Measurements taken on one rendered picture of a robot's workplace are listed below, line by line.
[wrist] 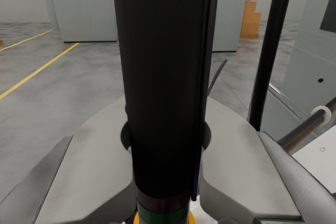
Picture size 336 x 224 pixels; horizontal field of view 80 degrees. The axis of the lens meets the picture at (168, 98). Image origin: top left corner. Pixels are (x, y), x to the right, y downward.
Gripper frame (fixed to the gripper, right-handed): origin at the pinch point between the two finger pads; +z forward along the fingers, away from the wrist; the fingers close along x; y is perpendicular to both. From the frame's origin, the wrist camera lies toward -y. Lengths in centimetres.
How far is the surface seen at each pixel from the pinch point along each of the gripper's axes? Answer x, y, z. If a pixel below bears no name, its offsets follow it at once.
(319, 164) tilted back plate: 32.3, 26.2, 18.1
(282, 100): 70, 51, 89
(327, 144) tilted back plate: 34.9, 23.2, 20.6
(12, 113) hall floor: -215, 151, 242
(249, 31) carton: 325, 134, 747
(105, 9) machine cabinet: -174, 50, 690
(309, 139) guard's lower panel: 70, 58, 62
